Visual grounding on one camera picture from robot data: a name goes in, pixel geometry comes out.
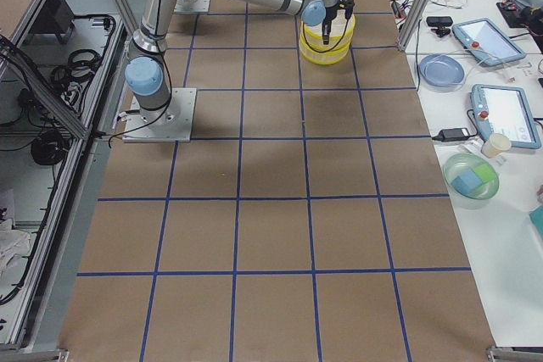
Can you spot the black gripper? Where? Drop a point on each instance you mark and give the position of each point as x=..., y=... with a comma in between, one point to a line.
x=330, y=13

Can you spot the yellow bamboo steamer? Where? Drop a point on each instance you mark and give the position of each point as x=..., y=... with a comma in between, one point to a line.
x=327, y=58
x=341, y=32

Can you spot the black webcam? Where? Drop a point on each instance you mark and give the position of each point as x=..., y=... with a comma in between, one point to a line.
x=440, y=25

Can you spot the blue plate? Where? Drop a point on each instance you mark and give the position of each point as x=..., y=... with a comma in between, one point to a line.
x=441, y=71

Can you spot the far blue teach pendant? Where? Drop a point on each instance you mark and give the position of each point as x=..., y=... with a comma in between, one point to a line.
x=487, y=43

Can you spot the blue teach pendant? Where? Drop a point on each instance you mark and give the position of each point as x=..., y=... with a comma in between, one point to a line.
x=504, y=110
x=487, y=43

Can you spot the black power adapter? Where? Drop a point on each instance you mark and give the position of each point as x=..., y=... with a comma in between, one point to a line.
x=458, y=134

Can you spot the near blue teach pendant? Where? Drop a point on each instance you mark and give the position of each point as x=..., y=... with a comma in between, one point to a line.
x=504, y=110

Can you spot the paper cup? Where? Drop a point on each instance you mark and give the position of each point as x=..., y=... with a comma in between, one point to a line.
x=495, y=145

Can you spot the green bowl with sponges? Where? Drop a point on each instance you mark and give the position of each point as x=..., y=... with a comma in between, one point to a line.
x=471, y=176

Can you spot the crumpled white cloth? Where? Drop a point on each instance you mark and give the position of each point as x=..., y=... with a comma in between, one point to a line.
x=15, y=243

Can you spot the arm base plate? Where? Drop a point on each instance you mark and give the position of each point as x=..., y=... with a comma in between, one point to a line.
x=175, y=124
x=192, y=7

